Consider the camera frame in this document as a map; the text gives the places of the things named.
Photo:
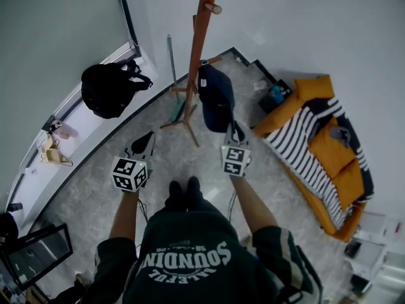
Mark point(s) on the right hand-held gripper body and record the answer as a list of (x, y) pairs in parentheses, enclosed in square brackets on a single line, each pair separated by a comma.
[(234, 160)]

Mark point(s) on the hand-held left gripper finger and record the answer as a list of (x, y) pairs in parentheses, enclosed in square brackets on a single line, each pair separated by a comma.
[(142, 142)]

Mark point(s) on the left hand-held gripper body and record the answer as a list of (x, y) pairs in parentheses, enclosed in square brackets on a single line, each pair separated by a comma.
[(129, 174)]

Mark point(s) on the dark navy cap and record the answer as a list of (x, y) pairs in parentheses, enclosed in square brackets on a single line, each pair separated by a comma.
[(216, 100)]

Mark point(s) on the brown wooden coat rack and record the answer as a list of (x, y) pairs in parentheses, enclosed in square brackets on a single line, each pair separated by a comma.
[(197, 43)]

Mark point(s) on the person's left forearm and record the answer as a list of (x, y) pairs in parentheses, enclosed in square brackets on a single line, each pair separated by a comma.
[(125, 217)]

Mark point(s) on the person's right forearm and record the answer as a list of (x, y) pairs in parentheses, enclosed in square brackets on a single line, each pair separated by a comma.
[(253, 204)]

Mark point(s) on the orange sofa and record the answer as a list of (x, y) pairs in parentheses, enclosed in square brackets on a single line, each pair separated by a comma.
[(275, 119)]

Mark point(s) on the black bin with blue contents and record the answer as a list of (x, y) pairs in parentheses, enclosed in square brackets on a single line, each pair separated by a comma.
[(273, 98)]

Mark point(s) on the person's black trousers and shoes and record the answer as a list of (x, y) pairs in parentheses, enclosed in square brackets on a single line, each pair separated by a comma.
[(190, 195)]

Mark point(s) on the black and white striped blanket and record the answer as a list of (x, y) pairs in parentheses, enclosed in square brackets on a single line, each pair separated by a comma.
[(300, 147)]

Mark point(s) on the white window ledge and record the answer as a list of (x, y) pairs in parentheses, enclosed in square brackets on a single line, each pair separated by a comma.
[(82, 125)]

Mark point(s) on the black backpack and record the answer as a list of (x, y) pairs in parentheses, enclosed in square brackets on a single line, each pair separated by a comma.
[(106, 90)]

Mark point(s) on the pink bottle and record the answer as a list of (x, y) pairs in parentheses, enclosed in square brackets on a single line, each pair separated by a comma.
[(64, 131)]

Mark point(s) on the orange cushion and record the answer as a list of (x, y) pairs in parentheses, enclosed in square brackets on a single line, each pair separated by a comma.
[(314, 87), (349, 182), (330, 150)]

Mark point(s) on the grey cloth item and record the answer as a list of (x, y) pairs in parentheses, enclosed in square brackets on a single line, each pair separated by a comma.
[(341, 135)]

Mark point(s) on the person's green printed shirt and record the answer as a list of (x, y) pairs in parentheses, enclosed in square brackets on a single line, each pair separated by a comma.
[(196, 258)]

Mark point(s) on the black framed glass panel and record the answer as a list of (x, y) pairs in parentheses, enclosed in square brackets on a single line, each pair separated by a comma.
[(38, 255)]

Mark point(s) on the white storage shelf unit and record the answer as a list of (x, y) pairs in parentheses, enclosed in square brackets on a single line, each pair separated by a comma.
[(370, 252)]

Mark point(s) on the black window frame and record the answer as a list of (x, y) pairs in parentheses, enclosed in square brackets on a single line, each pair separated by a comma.
[(126, 14)]

